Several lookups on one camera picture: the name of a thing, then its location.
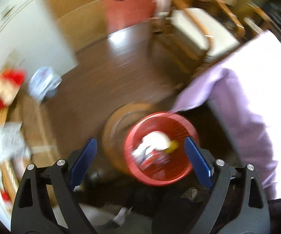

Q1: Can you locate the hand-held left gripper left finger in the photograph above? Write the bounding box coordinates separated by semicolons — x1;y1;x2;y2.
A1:
11;138;98;234

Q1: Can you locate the red plastic basket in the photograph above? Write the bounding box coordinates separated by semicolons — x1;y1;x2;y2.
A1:
123;112;199;186

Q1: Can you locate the red floral blanket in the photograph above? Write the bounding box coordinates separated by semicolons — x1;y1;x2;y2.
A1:
0;68;27;142

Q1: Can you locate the round wooden stool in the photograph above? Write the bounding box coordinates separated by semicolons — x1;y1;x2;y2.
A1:
101;104;160;173

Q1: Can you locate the wooden chair with white cushion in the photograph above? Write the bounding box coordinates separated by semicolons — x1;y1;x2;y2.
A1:
153;7;246;69

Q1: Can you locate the white cabinet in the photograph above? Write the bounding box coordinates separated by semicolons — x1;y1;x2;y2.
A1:
0;0;79;78

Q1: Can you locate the large cardboard box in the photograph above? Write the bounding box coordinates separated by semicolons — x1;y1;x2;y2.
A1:
0;95;60;205

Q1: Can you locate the white cup face mask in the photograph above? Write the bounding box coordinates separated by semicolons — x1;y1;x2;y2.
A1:
142;132;171;152

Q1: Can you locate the small yellow wrapper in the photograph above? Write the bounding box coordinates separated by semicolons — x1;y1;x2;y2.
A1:
166;141;180;154

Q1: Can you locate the bin with plastic bag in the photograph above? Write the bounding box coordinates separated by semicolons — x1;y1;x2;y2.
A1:
28;66;62;103

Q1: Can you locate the purple table cloth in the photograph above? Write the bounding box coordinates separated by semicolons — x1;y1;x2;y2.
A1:
172;30;281;199

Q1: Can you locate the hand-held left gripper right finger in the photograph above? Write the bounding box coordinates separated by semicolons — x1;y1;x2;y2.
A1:
184;136;269;234

